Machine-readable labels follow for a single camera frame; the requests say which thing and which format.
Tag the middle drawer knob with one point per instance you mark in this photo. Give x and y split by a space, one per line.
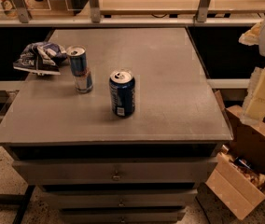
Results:
121 203

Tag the wooden background table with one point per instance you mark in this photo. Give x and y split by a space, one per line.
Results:
142 7

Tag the crumpled blue chip bag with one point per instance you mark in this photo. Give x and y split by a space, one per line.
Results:
42 58

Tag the metal railing frame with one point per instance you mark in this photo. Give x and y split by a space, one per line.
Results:
60 13

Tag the open cardboard box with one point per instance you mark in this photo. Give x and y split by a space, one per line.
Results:
239 188

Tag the top drawer knob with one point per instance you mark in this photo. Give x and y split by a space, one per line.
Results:
116 176

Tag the red bull can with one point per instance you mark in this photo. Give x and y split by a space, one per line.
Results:
79 68

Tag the blue can in box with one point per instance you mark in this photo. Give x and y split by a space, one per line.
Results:
243 163

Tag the blue pepsi can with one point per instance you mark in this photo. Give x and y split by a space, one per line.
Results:
122 90

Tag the grey drawer cabinet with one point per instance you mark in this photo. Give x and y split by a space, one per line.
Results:
70 144

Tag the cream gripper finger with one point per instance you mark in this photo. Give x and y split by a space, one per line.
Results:
251 37
254 102

